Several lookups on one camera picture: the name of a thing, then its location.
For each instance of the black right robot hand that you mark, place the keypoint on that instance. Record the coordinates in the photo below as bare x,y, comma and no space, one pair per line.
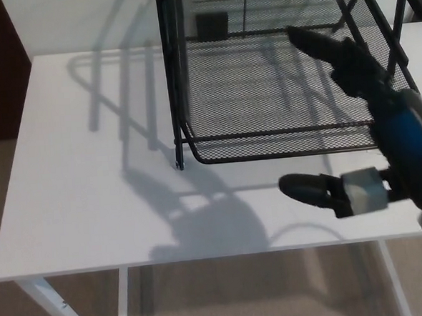
400,143

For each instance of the black metal file rack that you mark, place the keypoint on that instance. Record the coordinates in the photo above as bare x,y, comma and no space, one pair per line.
174,96

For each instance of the white metal frame desk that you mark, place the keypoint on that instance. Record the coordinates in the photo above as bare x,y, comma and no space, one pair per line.
72,173

